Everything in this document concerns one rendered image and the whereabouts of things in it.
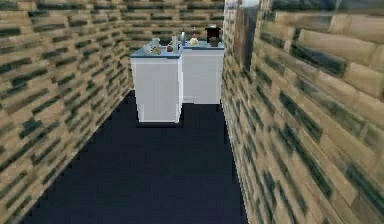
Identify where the white counter cabinet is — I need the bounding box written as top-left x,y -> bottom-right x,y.
181,41 -> 225,105
129,45 -> 184,124

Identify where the pale glass jug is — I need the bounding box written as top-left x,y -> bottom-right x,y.
142,37 -> 163,56

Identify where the black coffee machine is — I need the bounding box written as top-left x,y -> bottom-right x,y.
204,25 -> 222,43

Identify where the brown framed wall picture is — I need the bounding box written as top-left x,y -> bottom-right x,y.
232,4 -> 261,72

